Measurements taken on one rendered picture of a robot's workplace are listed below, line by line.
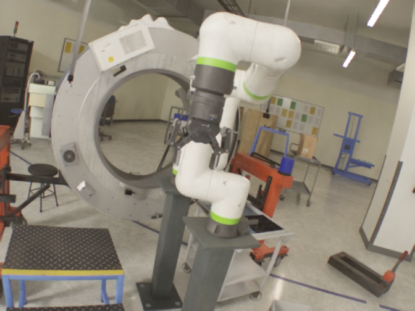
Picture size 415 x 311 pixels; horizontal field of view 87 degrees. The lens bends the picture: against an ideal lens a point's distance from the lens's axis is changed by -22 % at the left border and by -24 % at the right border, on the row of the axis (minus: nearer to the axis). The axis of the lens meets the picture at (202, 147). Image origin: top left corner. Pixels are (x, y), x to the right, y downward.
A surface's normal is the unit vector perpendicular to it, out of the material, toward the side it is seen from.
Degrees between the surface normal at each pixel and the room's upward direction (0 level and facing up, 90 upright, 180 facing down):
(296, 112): 90
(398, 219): 90
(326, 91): 90
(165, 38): 90
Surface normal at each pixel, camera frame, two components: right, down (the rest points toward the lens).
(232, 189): -0.11, 0.13
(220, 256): 0.37, 0.25
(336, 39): -0.37, 0.09
